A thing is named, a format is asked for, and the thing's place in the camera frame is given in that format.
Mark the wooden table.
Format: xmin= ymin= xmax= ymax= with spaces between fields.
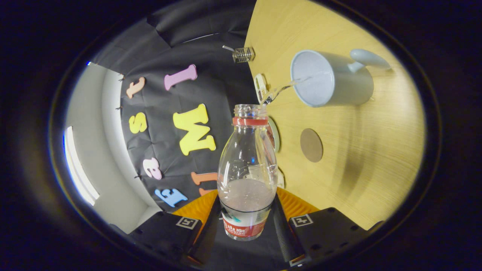
xmin=244 ymin=0 xmax=426 ymax=230

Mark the pale green plate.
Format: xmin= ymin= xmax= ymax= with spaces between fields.
xmin=265 ymin=117 xmax=281 ymax=153

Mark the round brown coaster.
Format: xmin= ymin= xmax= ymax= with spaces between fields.
xmin=300 ymin=128 xmax=324 ymax=163

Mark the clear plastic bottle red label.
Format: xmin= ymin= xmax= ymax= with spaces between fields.
xmin=217 ymin=104 xmax=279 ymax=241

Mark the white cup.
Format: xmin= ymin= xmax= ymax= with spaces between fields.
xmin=290 ymin=49 xmax=392 ymax=108

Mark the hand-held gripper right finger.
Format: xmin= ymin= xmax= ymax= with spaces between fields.
xmin=272 ymin=187 xmax=371 ymax=268

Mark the black backdrop cloth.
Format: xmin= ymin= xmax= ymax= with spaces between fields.
xmin=90 ymin=0 xmax=279 ymax=213

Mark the small glass jar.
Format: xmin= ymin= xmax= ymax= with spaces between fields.
xmin=232 ymin=47 xmax=255 ymax=63

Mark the large ceiling light panel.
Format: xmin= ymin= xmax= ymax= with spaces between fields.
xmin=64 ymin=126 xmax=100 ymax=206

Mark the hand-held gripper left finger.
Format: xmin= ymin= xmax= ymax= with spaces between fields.
xmin=128 ymin=189 xmax=222 ymax=266

